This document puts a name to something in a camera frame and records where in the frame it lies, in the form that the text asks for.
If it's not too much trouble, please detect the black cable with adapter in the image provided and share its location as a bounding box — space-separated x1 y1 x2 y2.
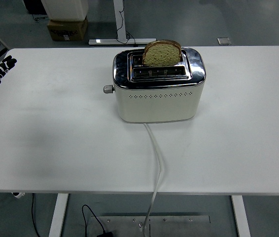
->
81 204 105 234

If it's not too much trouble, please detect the black cable beside cardboard box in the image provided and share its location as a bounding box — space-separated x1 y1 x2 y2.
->
32 13 49 22

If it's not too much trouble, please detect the black cable on desk stand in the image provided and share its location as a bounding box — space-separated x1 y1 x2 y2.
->
116 0 140 47

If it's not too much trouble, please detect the cream and chrome toaster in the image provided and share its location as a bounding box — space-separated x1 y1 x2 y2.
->
112 46 207 123

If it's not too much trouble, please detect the black box on floor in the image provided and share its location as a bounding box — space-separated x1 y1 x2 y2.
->
23 0 48 15

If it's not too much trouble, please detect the white cabinet on box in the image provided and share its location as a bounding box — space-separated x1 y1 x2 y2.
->
40 0 89 21

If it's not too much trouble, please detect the white toaster power cord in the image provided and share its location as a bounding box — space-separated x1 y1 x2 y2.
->
141 123 164 237

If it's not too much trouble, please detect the thin black hanging cable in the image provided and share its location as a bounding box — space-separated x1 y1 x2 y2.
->
31 193 40 237

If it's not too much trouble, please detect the white T-shaped desk stand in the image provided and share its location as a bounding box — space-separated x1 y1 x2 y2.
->
88 0 157 46

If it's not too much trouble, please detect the grey floor socket plate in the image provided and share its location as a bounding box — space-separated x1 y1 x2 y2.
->
217 37 232 46

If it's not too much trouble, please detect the brown cardboard box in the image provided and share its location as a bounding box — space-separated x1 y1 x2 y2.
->
46 16 89 41

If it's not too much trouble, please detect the brown bread slice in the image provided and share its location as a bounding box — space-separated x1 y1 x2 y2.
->
142 39 182 67

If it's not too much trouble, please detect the white table leg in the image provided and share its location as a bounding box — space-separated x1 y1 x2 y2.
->
48 193 69 237
230 195 251 237

